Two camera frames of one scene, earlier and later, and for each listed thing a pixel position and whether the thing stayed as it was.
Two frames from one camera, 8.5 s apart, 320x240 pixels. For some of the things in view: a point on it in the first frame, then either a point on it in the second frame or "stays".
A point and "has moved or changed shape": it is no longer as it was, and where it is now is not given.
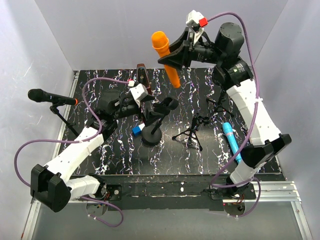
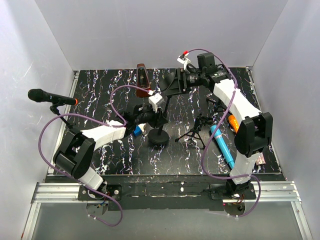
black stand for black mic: (53, 108) stays
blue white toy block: (137, 130) stays
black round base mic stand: (151, 133) has moved or changed shape
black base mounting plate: (154, 193) stays
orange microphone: (160, 42) to (233, 122)
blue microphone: (227, 128) to (223, 146)
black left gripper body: (127, 109) to (147, 116)
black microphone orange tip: (39, 95) stays
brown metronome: (142, 77) stays
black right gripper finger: (180, 60) to (178, 86)
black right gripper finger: (186, 39) to (166, 80)
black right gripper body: (206, 52) to (194, 79)
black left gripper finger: (150, 117) to (160, 119)
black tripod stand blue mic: (192, 131) has moved or changed shape
